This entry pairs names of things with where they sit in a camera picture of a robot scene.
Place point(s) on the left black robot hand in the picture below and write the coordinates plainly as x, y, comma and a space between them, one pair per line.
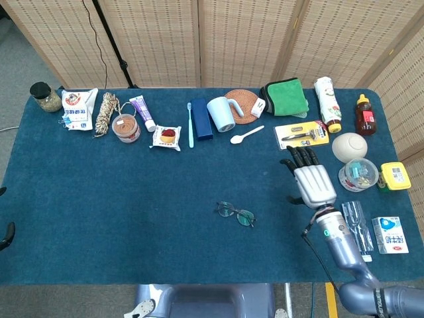
8, 233

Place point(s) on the white bottle yellow cap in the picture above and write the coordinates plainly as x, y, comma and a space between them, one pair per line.
328, 99

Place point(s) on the beige upturned bowl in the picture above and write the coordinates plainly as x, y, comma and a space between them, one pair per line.
349, 147

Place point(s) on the amber honey squeeze bottle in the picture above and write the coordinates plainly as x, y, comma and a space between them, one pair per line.
365, 116

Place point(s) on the razor in yellow blister pack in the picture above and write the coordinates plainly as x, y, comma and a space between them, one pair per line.
301, 136

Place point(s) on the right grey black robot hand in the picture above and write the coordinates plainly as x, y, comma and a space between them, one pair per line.
314, 185

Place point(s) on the yellow floor tape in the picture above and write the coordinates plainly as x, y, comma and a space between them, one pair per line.
331, 304

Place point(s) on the clear plastic blister pack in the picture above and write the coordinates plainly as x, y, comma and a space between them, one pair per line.
359, 228

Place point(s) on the white plastic spoon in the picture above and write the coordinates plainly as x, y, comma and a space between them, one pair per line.
236, 139

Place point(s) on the plastic jar brown powder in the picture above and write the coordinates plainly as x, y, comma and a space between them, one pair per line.
125, 127

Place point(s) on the bamboo folding screen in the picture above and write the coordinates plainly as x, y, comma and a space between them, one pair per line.
159, 43

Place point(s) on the blue carpet table cloth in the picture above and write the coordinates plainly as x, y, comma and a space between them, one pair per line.
99, 198

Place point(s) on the light blue mug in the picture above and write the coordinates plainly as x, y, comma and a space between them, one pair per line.
220, 114

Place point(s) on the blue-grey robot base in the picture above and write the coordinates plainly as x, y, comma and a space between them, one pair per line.
205, 301

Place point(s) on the light blue toothbrush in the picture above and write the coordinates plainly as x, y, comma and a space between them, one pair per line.
190, 132

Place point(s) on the folded green towel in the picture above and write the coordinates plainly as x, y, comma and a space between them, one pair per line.
286, 97

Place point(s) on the white printed powder bag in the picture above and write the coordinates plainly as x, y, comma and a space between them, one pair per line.
77, 109

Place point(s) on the black tripod pole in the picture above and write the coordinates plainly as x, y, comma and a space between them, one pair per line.
123, 65

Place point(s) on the clear tub of clips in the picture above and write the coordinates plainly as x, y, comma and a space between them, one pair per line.
357, 175

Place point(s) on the blue binder clip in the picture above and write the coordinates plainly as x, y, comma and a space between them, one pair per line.
65, 122

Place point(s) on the round woven brown coaster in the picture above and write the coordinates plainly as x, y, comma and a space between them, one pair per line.
248, 99

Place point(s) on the white cake snack packet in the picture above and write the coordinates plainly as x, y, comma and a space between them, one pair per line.
167, 137

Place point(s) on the white blue mask box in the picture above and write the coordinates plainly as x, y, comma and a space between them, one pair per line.
391, 235

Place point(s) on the thin white pole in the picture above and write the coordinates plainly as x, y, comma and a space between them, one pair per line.
289, 298

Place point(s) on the purple white toothpaste tube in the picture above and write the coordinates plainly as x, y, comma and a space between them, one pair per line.
142, 111

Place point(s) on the glass jar black lid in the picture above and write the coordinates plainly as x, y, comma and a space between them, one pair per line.
46, 97

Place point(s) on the black thin-frame eyeglasses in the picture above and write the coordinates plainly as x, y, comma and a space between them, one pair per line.
244, 219

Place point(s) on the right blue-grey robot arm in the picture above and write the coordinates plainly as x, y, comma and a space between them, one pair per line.
341, 245

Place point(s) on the dark blue rectangular box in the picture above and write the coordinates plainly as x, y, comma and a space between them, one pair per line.
202, 119

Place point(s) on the small white box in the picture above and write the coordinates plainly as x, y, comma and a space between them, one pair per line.
258, 107

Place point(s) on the small yellow lidded box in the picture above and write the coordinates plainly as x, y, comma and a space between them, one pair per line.
395, 175

